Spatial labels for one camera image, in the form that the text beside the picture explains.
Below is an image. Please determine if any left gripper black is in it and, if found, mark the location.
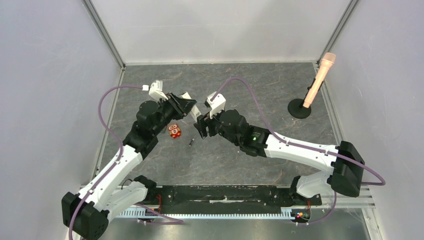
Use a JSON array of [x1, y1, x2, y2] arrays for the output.
[[152, 91, 196, 136]]

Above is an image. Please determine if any white remote control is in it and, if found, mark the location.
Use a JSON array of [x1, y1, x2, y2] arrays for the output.
[[180, 91, 203, 123]]

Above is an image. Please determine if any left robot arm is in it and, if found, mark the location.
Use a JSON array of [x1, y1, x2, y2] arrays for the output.
[[61, 93, 197, 240]]

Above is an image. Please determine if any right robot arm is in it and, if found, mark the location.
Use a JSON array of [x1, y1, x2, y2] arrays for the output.
[[194, 109, 365, 204]]

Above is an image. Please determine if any red owl number block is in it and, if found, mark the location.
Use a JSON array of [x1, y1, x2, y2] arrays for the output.
[[167, 123, 181, 139]]

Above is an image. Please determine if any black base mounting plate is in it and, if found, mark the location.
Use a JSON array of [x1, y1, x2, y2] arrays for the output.
[[140, 185, 322, 215]]

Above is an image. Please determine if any black microphone stand base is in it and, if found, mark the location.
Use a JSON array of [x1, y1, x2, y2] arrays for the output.
[[287, 98, 312, 119]]

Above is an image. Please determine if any pink toy microphone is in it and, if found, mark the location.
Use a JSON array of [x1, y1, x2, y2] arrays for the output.
[[302, 52, 336, 108]]

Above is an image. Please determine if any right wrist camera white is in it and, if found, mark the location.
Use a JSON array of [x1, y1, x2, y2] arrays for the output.
[[206, 91, 226, 119]]

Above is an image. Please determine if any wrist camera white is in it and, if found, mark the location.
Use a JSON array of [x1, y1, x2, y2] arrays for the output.
[[206, 91, 226, 119], [148, 80, 169, 102]]

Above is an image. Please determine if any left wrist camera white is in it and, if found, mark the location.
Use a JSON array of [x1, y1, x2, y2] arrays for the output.
[[148, 80, 169, 102]]

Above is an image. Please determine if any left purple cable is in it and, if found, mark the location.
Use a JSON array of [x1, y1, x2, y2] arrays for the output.
[[68, 84, 185, 240]]

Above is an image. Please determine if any white slotted cable duct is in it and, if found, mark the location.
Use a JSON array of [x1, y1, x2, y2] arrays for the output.
[[117, 207, 293, 220]]

